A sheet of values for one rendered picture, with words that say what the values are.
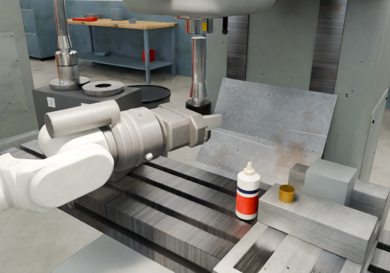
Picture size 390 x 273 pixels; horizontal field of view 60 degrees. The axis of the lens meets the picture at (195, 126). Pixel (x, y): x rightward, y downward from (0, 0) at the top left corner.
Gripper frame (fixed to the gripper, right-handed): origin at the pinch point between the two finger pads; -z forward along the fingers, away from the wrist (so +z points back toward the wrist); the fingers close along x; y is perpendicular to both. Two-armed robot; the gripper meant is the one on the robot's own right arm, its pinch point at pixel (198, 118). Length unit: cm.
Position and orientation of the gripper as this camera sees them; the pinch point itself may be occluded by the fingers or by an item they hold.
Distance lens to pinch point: 62.4
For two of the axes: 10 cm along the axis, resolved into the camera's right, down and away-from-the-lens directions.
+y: -0.1, 9.3, 3.6
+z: -7.6, 2.3, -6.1
